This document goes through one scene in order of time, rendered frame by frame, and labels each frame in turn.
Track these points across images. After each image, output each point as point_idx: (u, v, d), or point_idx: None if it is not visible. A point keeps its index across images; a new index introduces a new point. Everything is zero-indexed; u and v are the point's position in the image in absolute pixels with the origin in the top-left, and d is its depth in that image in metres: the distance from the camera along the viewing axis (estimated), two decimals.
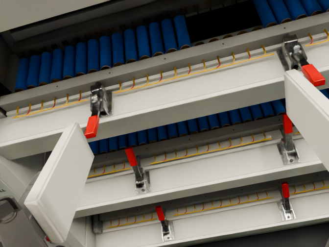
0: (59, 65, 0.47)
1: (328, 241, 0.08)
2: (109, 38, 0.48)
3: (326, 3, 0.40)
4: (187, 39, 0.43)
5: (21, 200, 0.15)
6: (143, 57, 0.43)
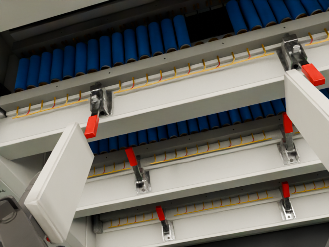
0: (59, 65, 0.47)
1: (328, 241, 0.08)
2: (109, 38, 0.48)
3: (326, 3, 0.40)
4: (187, 39, 0.43)
5: (21, 200, 0.15)
6: (142, 57, 0.43)
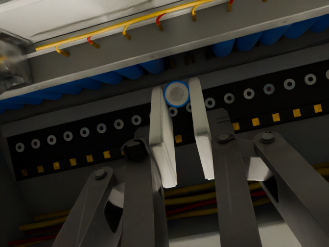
0: None
1: (220, 234, 0.09)
2: None
3: None
4: None
5: (135, 148, 0.16)
6: None
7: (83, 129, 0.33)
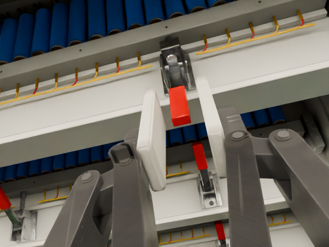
0: None
1: (230, 233, 0.09)
2: None
3: None
4: (42, 43, 0.30)
5: (124, 152, 0.16)
6: None
7: None
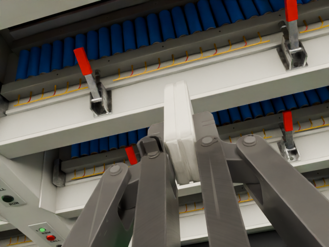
0: (59, 57, 0.47)
1: (208, 237, 0.09)
2: (108, 30, 0.48)
3: None
4: (185, 30, 0.44)
5: (149, 145, 0.16)
6: (141, 47, 0.44)
7: None
